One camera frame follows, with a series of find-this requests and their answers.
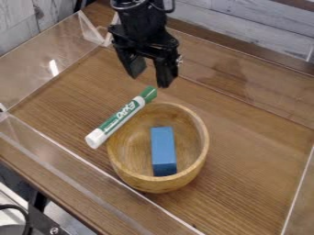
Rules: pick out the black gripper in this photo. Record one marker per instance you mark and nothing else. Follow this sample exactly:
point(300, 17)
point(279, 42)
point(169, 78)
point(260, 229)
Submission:
point(141, 37)

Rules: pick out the green Expo marker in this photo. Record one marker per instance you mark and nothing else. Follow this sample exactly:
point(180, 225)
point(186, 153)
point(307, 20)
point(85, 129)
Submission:
point(119, 118)

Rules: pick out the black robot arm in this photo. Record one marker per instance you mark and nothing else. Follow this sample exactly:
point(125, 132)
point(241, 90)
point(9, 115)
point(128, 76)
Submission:
point(141, 3)

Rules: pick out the brown wooden bowl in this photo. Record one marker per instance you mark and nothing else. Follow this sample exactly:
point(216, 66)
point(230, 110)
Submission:
point(129, 147)

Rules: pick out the blue rectangular block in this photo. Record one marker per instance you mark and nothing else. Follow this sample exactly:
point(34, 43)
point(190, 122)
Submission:
point(164, 151)

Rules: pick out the black metal stand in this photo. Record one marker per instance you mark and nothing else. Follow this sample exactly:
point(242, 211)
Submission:
point(50, 219)

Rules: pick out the clear acrylic corner bracket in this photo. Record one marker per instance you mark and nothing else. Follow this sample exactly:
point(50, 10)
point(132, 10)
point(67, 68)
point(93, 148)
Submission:
point(97, 34)

